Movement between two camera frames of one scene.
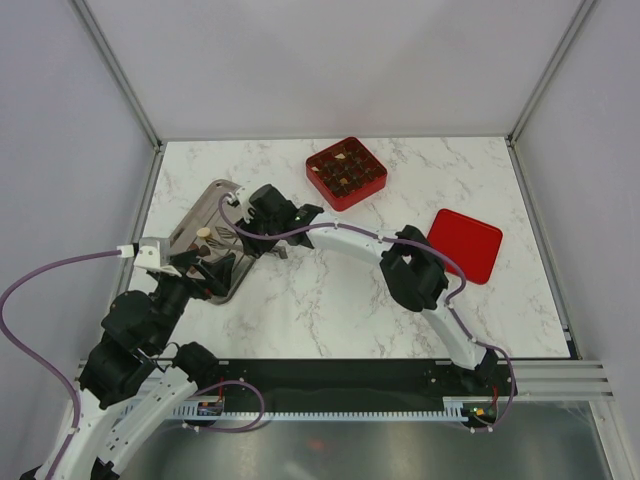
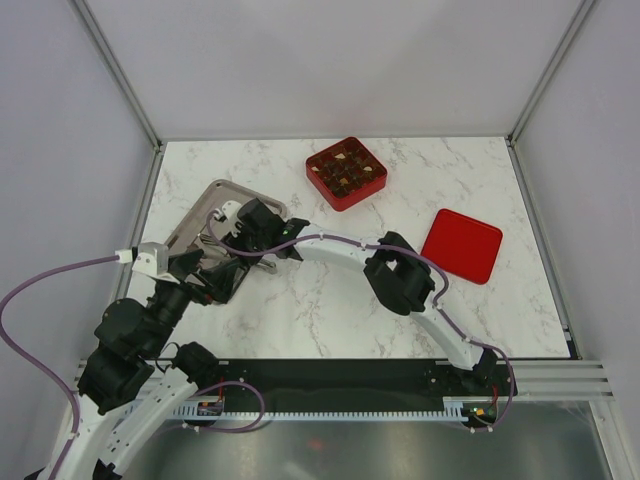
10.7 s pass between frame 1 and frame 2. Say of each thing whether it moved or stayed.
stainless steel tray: stayed
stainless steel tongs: moved
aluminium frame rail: stayed
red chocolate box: stayed
